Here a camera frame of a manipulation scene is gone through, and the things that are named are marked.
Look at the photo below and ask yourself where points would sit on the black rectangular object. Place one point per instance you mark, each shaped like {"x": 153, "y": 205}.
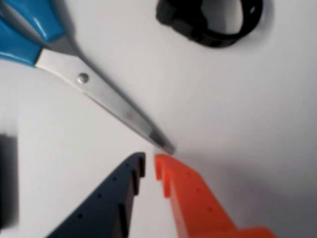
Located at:
{"x": 7, "y": 178}

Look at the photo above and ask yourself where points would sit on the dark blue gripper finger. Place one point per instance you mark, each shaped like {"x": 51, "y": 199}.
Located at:
{"x": 104, "y": 208}

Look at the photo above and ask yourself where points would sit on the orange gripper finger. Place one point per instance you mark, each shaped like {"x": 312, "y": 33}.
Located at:
{"x": 195, "y": 205}

